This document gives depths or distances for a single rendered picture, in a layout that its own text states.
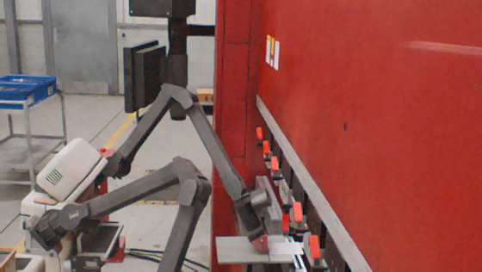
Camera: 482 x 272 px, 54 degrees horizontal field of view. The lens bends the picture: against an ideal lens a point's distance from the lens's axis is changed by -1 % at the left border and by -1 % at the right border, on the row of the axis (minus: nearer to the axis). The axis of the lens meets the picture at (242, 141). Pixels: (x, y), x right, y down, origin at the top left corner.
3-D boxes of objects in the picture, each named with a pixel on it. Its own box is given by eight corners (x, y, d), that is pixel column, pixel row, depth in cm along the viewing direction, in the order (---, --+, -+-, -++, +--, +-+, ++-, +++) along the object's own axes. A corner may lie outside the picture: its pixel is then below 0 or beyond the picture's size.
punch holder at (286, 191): (279, 193, 182) (281, 151, 177) (300, 193, 183) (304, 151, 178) (286, 210, 168) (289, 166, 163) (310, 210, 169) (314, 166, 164)
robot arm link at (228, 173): (184, 100, 185) (174, 95, 175) (196, 92, 184) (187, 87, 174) (237, 199, 177) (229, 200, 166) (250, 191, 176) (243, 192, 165)
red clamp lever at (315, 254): (307, 233, 121) (312, 271, 116) (323, 233, 122) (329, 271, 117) (305, 236, 123) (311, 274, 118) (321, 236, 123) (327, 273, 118)
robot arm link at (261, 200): (233, 185, 177) (227, 186, 168) (262, 174, 174) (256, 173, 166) (245, 216, 175) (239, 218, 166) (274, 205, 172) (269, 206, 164)
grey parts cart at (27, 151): (11, 166, 518) (2, 79, 490) (71, 168, 519) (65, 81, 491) (-34, 200, 432) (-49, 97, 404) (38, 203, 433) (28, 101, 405)
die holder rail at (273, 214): (255, 192, 257) (256, 176, 254) (266, 192, 258) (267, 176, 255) (269, 238, 210) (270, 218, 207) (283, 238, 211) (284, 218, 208)
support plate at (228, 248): (215, 238, 184) (215, 237, 183) (283, 238, 187) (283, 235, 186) (218, 264, 167) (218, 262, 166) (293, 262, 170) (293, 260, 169)
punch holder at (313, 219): (302, 246, 144) (306, 196, 139) (330, 246, 145) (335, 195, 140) (314, 275, 130) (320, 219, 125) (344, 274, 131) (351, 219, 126)
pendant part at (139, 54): (151, 96, 304) (150, 39, 293) (169, 97, 302) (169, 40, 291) (123, 113, 261) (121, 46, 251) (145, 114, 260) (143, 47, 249)
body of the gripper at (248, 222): (262, 220, 178) (253, 204, 176) (265, 233, 168) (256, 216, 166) (246, 227, 178) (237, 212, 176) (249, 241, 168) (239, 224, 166)
